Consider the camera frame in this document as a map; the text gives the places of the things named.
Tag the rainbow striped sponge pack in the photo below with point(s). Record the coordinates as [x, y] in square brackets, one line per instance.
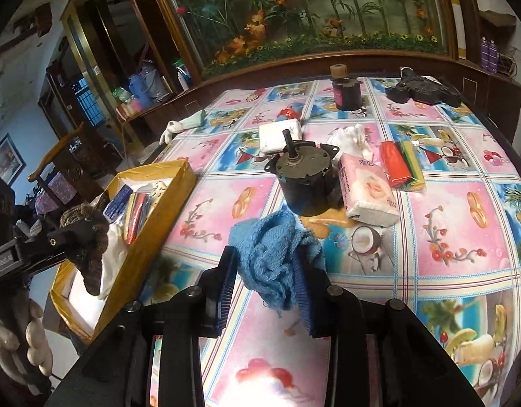
[404, 171]

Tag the blue thermos jug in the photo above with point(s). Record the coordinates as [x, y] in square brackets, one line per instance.
[139, 89]

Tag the yellow cardboard box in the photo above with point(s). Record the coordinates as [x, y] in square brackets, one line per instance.
[140, 255]

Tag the brown knitted cloth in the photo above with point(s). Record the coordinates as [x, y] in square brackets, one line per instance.
[91, 229]

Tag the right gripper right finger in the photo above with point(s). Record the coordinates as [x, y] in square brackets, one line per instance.
[330, 311]

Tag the black cylindrical motor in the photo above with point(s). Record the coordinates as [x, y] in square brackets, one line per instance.
[307, 176]

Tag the black tool on table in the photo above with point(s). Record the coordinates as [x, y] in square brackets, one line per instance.
[422, 89]

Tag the purple bottles on shelf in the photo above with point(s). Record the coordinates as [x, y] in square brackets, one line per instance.
[489, 55]

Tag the dark bottle with cork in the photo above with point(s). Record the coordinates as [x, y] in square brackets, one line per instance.
[346, 90]

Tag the blue tissue packet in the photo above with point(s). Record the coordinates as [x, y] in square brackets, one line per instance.
[118, 204]

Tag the blue knitted cloth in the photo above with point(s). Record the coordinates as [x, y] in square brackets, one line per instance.
[267, 248]

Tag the pink rose tissue pack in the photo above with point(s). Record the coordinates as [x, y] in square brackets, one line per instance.
[367, 196]

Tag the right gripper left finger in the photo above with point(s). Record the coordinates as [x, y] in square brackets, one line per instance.
[198, 311]

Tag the white cloth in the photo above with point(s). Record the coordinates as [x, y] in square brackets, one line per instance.
[351, 140]

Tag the flower bamboo wall panel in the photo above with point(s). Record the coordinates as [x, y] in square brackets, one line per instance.
[223, 36]

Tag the white square tissue pack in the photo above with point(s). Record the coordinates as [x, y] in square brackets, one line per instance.
[271, 135]

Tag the wooden chair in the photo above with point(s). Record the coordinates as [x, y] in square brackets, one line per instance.
[82, 157]

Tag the framed wall painting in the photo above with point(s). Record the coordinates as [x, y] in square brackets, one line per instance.
[11, 162]

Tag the red plastic bag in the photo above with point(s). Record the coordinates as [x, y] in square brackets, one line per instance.
[287, 114]

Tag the colourful printed tablecloth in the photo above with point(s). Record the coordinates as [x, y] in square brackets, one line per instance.
[454, 257]

